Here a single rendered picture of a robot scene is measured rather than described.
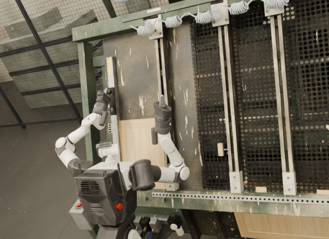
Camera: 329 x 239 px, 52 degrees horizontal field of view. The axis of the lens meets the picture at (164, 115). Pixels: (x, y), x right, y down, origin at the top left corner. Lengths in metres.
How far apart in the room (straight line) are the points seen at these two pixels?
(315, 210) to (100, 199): 1.15
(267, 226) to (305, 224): 0.26
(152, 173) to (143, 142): 0.58
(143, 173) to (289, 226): 1.20
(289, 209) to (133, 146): 1.09
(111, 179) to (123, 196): 0.13
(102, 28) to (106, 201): 1.25
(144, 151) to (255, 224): 0.95
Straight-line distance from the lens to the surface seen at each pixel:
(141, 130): 2.36
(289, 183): 2.02
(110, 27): 2.44
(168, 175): 1.90
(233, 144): 2.08
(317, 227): 2.53
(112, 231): 1.95
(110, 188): 1.79
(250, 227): 2.64
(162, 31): 2.21
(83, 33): 2.58
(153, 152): 2.32
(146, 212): 2.45
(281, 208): 2.09
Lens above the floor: 2.38
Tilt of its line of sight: 28 degrees down
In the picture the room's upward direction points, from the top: 21 degrees counter-clockwise
